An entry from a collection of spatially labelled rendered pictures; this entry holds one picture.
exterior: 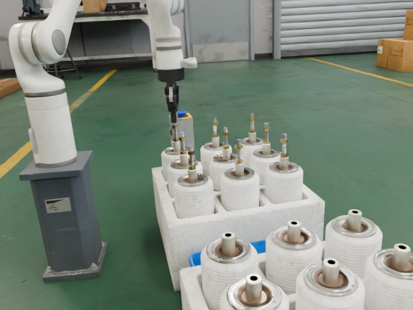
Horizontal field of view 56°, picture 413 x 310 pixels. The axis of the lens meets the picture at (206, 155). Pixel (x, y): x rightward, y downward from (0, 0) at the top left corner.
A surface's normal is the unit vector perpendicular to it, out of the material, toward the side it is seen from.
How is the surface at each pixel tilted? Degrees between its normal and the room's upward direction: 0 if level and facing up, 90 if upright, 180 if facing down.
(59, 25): 76
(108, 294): 0
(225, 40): 90
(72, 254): 90
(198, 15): 90
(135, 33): 90
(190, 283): 0
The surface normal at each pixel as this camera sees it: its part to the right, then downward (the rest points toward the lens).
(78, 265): 0.09, 0.33
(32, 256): -0.05, -0.94
